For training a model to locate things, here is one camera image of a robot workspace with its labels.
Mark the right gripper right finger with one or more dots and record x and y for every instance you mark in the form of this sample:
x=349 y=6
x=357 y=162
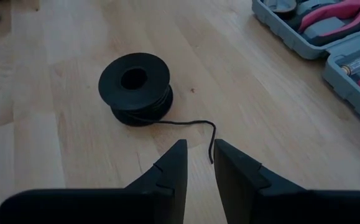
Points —
x=276 y=208

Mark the small round grey tool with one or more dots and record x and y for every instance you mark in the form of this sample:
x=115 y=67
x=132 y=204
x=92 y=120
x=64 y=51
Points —
x=283 y=7

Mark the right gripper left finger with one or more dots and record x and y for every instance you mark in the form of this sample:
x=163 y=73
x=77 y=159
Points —
x=120 y=208

